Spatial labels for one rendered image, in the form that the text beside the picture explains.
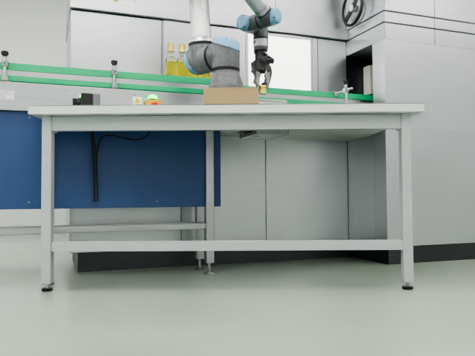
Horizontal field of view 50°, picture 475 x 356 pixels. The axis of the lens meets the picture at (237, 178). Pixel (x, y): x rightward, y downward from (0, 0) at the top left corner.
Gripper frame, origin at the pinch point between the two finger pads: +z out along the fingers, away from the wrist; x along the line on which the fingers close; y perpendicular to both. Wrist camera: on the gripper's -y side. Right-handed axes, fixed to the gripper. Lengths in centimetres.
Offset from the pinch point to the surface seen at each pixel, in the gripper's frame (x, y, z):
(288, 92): -22.5, 18.7, -2.1
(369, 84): -84, 33, -14
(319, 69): -53, 39, -22
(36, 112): 104, -15, 19
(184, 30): 32, 34, -36
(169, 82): 45.3, 8.0, -1.3
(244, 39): -3.1, 34.6, -34.2
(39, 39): 116, 330, -109
